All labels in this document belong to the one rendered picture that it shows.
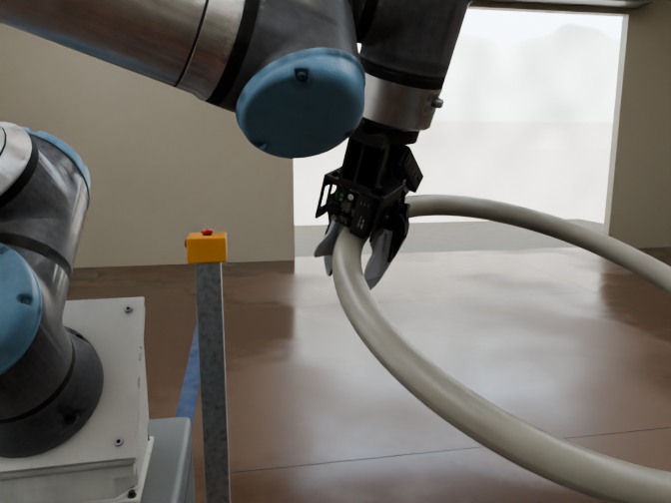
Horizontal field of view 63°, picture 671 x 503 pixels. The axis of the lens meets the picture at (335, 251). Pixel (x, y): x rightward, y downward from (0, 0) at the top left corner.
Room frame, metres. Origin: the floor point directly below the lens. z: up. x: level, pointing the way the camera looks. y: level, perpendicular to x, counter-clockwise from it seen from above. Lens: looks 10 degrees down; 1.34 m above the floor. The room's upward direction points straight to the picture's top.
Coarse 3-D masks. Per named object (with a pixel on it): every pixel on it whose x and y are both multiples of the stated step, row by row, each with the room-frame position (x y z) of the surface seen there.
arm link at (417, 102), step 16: (368, 80) 0.54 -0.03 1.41; (384, 80) 0.53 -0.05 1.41; (368, 96) 0.54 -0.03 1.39; (384, 96) 0.53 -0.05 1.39; (400, 96) 0.53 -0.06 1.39; (416, 96) 0.53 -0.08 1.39; (432, 96) 0.55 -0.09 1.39; (368, 112) 0.54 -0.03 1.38; (384, 112) 0.54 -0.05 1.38; (400, 112) 0.54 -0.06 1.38; (416, 112) 0.54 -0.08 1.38; (432, 112) 0.56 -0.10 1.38; (384, 128) 0.56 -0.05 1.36; (400, 128) 0.54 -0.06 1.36; (416, 128) 0.55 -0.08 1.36
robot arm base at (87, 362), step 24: (72, 336) 0.73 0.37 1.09; (72, 360) 0.68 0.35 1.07; (96, 360) 0.75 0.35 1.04; (72, 384) 0.68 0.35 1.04; (96, 384) 0.72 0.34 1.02; (48, 408) 0.65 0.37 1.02; (72, 408) 0.68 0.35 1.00; (0, 432) 0.63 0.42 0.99; (24, 432) 0.64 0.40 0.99; (48, 432) 0.66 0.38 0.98; (72, 432) 0.69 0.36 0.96; (0, 456) 0.66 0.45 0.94; (24, 456) 0.66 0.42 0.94
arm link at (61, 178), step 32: (0, 128) 0.66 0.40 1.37; (0, 160) 0.63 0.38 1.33; (32, 160) 0.66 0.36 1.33; (64, 160) 0.74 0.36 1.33; (0, 192) 0.62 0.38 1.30; (32, 192) 0.65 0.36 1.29; (64, 192) 0.71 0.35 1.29; (0, 224) 0.63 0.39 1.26; (32, 224) 0.65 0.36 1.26; (64, 224) 0.69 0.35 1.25; (64, 256) 0.67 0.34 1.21
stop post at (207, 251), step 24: (192, 240) 1.65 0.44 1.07; (216, 240) 1.67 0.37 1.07; (216, 264) 1.69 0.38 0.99; (216, 288) 1.69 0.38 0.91; (216, 312) 1.68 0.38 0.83; (216, 336) 1.68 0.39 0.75; (216, 360) 1.68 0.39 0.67; (216, 384) 1.68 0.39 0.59; (216, 408) 1.68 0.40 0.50; (216, 432) 1.68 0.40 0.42; (216, 456) 1.68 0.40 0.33; (216, 480) 1.68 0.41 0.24
